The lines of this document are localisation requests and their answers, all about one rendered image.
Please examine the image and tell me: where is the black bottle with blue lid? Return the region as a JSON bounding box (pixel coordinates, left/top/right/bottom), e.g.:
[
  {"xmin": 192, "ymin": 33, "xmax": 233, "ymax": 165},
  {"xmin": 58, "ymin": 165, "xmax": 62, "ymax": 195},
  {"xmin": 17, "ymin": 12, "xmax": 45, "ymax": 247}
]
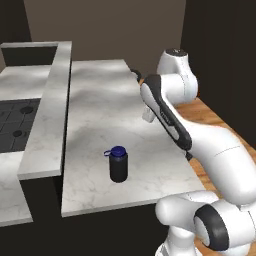
[{"xmin": 103, "ymin": 145, "xmax": 129, "ymax": 184}]

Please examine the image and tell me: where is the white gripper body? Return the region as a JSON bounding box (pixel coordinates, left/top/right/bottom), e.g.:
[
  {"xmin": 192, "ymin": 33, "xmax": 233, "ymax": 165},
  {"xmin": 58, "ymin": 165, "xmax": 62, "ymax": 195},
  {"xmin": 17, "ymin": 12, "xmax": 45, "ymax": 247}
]
[{"xmin": 141, "ymin": 105, "xmax": 157, "ymax": 124}]

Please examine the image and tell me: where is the black hob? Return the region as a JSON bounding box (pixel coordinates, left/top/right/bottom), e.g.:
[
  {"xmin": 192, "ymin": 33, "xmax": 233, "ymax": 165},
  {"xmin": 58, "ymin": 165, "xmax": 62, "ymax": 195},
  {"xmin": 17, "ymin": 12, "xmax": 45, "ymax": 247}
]
[{"xmin": 0, "ymin": 98, "xmax": 42, "ymax": 153}]

